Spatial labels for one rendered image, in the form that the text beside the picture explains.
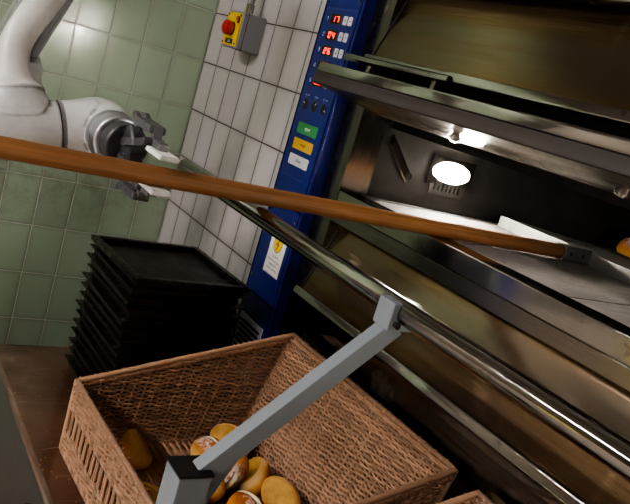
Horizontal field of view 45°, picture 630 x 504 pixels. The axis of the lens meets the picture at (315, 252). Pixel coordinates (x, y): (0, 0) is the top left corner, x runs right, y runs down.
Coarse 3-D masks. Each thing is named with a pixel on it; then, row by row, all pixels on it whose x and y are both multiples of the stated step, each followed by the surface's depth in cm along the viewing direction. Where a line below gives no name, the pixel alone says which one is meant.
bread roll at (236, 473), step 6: (240, 462) 144; (246, 462) 145; (234, 468) 143; (240, 468) 144; (246, 468) 145; (228, 474) 143; (234, 474) 143; (240, 474) 144; (246, 474) 146; (228, 480) 144; (234, 480) 144; (240, 480) 145; (228, 486) 144; (234, 486) 145
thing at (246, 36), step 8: (232, 16) 206; (240, 16) 202; (248, 16) 202; (256, 16) 203; (240, 24) 202; (248, 24) 202; (256, 24) 204; (264, 24) 205; (232, 32) 205; (240, 32) 202; (248, 32) 203; (256, 32) 204; (224, 40) 209; (232, 40) 205; (240, 40) 203; (248, 40) 204; (256, 40) 205; (232, 48) 208; (240, 48) 204; (248, 48) 205; (256, 48) 206
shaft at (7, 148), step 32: (32, 160) 102; (64, 160) 103; (96, 160) 106; (128, 160) 109; (192, 192) 115; (224, 192) 117; (256, 192) 120; (288, 192) 124; (384, 224) 135; (416, 224) 138; (448, 224) 143
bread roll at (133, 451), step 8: (128, 432) 148; (136, 432) 147; (120, 440) 147; (128, 440) 145; (136, 440) 145; (128, 448) 144; (136, 448) 143; (144, 448) 144; (128, 456) 143; (136, 456) 143; (144, 456) 143; (136, 464) 143; (144, 464) 143
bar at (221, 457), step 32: (256, 224) 121; (288, 224) 115; (320, 256) 104; (352, 288) 98; (384, 288) 94; (384, 320) 90; (416, 320) 87; (352, 352) 89; (448, 352) 82; (480, 352) 79; (320, 384) 88; (512, 384) 74; (256, 416) 87; (288, 416) 87; (544, 416) 71; (576, 416) 69; (224, 448) 84; (608, 448) 65; (192, 480) 82
